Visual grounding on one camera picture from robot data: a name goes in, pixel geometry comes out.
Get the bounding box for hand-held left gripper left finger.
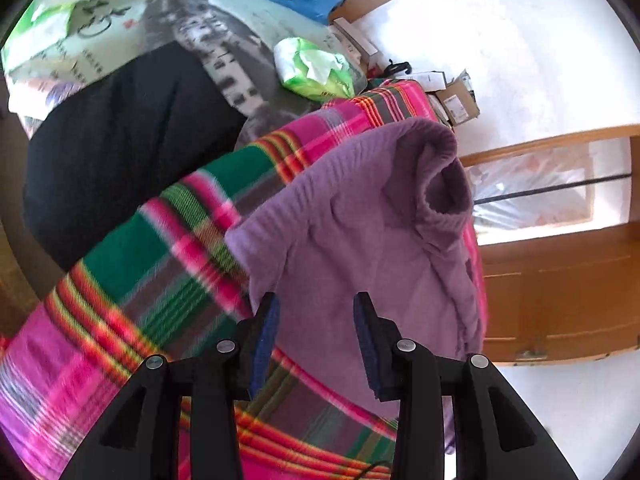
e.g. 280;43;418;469
59;291;281;480

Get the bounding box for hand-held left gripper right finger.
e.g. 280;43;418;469
352;290;580;480

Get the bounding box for purple fleece pants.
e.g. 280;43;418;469
224;119;487;456

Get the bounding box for plaid bed sheet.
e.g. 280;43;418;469
0;79;483;480

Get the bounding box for wooden door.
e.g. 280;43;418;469
477;210;640;363

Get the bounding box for printed plastic door curtain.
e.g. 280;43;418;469
462;140;596;231

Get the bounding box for black chair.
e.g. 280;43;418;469
22;42;248;271

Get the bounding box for black curtain pole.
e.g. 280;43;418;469
472;172;640;206

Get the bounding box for labelled cardboard box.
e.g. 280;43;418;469
437;82;481;128

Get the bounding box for white flat box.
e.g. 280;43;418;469
330;17;378;68

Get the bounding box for black cable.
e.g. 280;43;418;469
345;460;391;480

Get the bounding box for wooden door frame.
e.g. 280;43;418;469
457;125;640;166

